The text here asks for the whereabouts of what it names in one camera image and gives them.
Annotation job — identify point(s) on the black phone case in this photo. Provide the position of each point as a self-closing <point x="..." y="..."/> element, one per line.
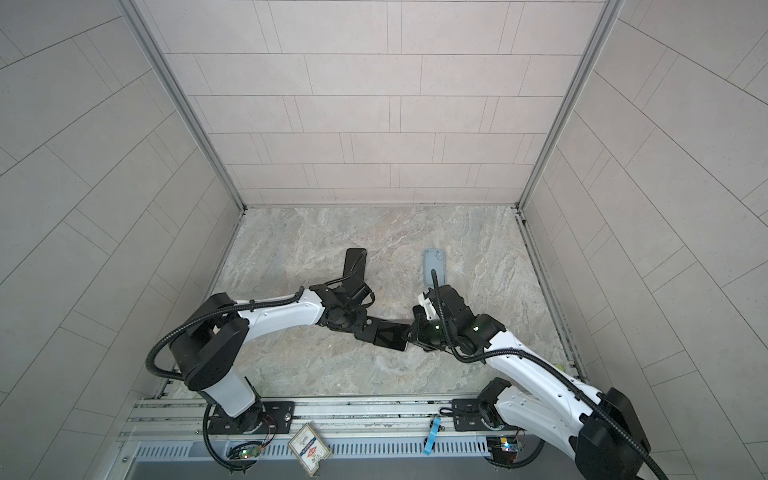
<point x="384" y="333"/>
<point x="354" y="268"/>

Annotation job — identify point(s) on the right circuit board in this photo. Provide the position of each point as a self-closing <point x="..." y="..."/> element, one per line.
<point x="503" y="452"/>

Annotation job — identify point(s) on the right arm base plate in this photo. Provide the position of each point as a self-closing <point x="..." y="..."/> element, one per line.
<point x="474" y="415"/>

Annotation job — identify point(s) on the circuit board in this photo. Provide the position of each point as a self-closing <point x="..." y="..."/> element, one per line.
<point x="248" y="451"/>
<point x="503" y="452"/>

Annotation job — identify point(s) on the light blue phone case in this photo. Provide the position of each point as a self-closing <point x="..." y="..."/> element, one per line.
<point x="434" y="260"/>

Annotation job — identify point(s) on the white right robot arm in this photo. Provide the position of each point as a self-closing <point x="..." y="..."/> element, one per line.
<point x="599" y="430"/>

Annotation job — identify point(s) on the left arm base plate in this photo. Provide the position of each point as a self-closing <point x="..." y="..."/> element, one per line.
<point x="264" y="417"/>

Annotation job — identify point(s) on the aluminium front rail frame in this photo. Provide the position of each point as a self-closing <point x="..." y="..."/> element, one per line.
<point x="378" y="427"/>

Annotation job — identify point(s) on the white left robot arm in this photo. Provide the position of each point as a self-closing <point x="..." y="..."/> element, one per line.
<point x="209" y="343"/>

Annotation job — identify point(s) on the aluminium corner rail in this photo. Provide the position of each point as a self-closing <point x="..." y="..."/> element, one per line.
<point x="601" y="31"/>
<point x="140" y="30"/>

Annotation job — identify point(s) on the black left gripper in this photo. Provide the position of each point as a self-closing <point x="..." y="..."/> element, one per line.
<point x="362" y="314"/>

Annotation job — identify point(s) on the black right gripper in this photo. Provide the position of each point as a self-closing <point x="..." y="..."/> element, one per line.
<point x="416" y="331"/>

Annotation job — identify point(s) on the blue clip tag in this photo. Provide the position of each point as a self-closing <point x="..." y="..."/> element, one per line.
<point x="429" y="443"/>

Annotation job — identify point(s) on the white label card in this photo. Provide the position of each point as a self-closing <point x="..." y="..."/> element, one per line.
<point x="309" y="449"/>

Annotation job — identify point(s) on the aluminium corner rail left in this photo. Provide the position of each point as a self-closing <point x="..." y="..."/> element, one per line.
<point x="140" y="30"/>

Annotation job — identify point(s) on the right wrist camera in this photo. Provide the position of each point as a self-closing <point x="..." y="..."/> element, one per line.
<point x="429" y="309"/>

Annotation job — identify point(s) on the left circuit board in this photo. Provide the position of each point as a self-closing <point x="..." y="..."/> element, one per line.
<point x="248" y="451"/>

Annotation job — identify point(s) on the aluminium corner rail right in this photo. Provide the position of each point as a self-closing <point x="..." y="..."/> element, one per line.
<point x="601" y="31"/>

